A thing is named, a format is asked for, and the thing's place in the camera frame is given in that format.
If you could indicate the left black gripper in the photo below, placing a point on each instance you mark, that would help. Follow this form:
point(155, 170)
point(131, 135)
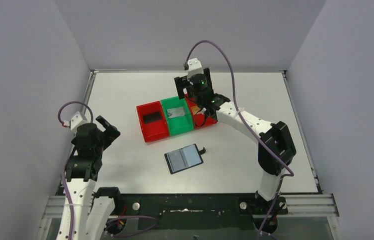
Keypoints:
point(104, 135)

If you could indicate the black card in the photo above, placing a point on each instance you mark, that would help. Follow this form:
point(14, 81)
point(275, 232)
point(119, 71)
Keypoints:
point(151, 117)

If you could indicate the black leather card holder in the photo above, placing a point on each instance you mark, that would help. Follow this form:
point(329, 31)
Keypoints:
point(184, 158)

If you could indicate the silver card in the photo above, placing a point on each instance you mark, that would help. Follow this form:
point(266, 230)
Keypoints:
point(175, 112)

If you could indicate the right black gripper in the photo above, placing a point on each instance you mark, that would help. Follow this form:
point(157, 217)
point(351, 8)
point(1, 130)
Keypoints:
point(180, 84)

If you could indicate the red bin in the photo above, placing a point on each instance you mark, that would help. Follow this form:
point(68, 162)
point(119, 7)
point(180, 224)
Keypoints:
point(198, 122)
point(154, 131)

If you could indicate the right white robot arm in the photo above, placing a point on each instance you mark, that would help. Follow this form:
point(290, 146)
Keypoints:
point(276, 148)

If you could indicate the green bin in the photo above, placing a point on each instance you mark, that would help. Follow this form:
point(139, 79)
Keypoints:
point(178, 125)

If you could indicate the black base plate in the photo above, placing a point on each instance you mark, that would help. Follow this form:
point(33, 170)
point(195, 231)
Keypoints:
point(194, 211)

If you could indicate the gold card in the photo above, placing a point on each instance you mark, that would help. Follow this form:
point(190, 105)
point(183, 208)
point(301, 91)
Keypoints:
point(200, 114)

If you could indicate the aluminium frame rail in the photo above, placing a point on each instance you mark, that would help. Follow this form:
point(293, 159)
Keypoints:
point(298, 205)

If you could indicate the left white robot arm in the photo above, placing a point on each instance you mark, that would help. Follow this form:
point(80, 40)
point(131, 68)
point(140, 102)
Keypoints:
point(86, 210)

